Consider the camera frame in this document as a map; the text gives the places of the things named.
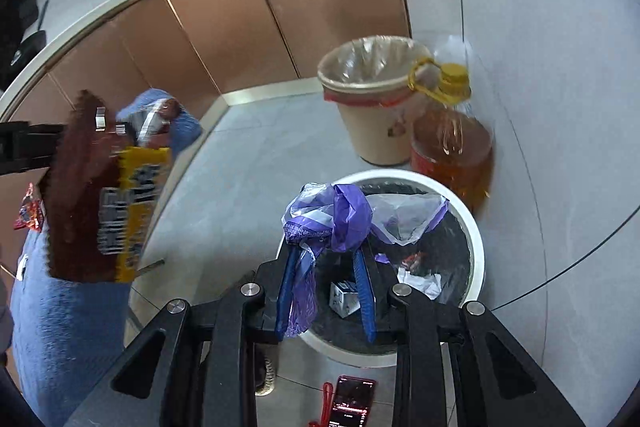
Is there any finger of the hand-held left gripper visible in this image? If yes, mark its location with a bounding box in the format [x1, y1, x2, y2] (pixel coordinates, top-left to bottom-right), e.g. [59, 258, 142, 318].
[0, 120, 67, 176]

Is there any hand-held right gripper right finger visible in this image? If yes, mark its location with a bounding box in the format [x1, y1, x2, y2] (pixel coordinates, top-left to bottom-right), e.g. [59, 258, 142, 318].
[351, 247, 587, 427]

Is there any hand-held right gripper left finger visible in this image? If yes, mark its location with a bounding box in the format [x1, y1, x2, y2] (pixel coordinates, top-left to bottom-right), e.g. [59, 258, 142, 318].
[65, 248, 302, 427]

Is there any brown yellow snack wrapper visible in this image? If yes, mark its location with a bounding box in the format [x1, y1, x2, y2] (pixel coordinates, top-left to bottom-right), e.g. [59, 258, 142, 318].
[40, 89, 184, 284]

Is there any purple plastic bag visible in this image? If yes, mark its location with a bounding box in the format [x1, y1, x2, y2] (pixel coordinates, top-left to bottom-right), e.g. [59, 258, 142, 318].
[282, 182, 375, 339]

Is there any white bin with black liner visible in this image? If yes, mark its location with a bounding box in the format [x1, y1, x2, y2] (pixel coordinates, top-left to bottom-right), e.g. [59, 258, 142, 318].
[276, 170, 486, 369]

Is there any small white box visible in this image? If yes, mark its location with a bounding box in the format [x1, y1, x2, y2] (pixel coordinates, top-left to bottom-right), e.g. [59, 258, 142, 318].
[329, 280, 362, 319]

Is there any small red wrapper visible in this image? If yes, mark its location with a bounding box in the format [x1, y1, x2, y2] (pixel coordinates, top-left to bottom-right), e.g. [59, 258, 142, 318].
[402, 252, 427, 274]

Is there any red snack wrapper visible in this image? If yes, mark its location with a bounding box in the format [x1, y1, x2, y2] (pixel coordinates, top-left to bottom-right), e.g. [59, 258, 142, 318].
[13, 183, 45, 234]

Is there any red smartphone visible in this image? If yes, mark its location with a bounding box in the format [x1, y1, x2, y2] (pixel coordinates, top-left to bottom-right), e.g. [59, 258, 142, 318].
[320, 375, 377, 427]

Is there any beige bin with clear liner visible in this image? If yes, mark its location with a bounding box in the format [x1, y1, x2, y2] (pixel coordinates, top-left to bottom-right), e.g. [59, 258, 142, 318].
[317, 35, 437, 166]

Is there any cooking oil bottle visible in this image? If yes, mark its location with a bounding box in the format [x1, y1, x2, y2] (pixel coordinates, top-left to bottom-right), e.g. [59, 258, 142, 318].
[407, 62, 496, 214]

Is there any blue towel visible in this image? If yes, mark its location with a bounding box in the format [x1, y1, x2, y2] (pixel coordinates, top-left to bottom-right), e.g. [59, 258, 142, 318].
[9, 88, 204, 427]

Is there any brown kitchen cabinet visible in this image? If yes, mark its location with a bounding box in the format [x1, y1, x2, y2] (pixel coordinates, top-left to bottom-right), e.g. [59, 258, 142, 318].
[0, 0, 414, 180]

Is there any rope wrapped table leg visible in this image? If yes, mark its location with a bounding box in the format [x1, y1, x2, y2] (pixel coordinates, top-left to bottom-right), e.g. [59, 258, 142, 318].
[256, 351, 279, 399]

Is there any red lanyard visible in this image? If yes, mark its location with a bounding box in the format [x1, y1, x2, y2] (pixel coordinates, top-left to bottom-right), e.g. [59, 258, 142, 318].
[307, 382, 337, 427]

